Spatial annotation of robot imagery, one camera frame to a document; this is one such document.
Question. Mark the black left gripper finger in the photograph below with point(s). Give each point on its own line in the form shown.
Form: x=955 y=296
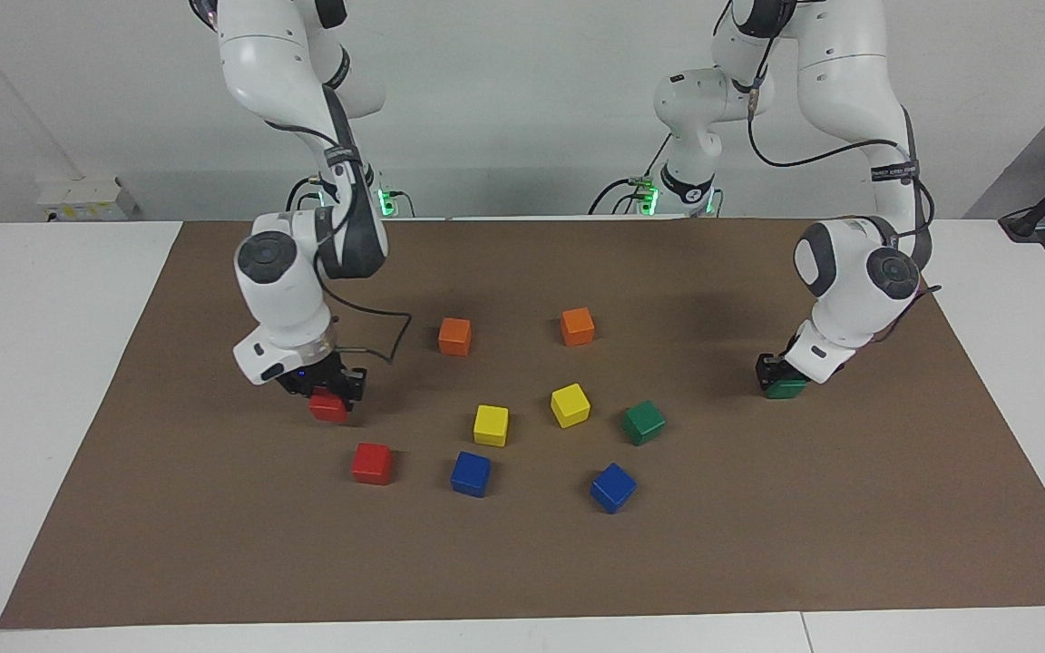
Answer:
x=769 y=367

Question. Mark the green wooden cube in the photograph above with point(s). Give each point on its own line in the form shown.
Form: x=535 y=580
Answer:
x=643 y=422
x=790 y=390

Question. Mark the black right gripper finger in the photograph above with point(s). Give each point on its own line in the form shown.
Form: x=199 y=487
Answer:
x=298 y=391
x=356 y=390

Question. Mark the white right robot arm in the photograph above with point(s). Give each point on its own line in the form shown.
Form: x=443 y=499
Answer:
x=287 y=63

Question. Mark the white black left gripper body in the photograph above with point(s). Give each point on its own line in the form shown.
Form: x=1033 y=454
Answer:
x=817 y=354

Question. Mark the red wooden cube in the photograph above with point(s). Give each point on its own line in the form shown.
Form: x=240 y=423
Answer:
x=372 y=462
x=327 y=410

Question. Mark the brown paper table mat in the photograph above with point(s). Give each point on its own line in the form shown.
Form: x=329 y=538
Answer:
x=522 y=562

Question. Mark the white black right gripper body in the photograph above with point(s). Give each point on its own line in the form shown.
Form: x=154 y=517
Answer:
x=259 y=358

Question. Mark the orange wooden cube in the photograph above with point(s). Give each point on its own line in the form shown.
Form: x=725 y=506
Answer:
x=454 y=336
x=577 y=326

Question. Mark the blue wooden cube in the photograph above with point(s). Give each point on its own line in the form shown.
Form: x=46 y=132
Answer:
x=470 y=473
x=613 y=487

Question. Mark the yellow wooden cube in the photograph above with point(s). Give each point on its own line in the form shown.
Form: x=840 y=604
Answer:
x=570 y=404
x=491 y=424

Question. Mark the white wall socket box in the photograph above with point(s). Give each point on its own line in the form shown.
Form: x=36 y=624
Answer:
x=87 y=199

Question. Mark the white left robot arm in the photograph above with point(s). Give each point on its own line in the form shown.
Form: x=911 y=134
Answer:
x=849 y=73

